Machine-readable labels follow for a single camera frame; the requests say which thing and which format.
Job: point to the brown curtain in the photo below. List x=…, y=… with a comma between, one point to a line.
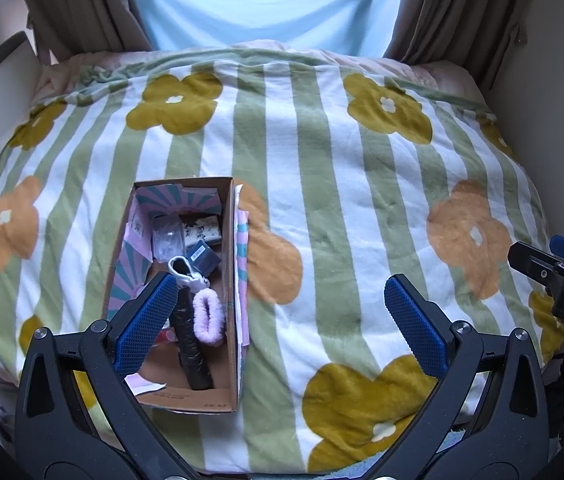
x=86, y=7
x=462, y=10

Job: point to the cardboard box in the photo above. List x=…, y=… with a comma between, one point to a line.
x=227, y=310

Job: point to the black garbage bag roll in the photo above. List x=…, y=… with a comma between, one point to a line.
x=194, y=355

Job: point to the pink fluffy scrunchie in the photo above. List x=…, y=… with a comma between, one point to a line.
x=207, y=320

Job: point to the clear plastic bag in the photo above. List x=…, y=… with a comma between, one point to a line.
x=166, y=240

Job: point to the white ankle sock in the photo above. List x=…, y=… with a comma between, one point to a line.
x=186, y=272

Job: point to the small blue cube box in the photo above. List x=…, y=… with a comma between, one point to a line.
x=204, y=257

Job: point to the light blue sheer curtain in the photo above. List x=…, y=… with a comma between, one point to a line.
x=267, y=5

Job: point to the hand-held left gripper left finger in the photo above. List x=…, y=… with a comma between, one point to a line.
x=146, y=320

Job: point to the striped flower blanket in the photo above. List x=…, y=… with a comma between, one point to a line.
x=342, y=200

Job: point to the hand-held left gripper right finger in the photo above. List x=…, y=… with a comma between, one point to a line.
x=417, y=325

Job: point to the white patterned pouch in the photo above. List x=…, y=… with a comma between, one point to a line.
x=201, y=231

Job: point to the red lip gloss tube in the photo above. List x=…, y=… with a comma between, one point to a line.
x=164, y=337

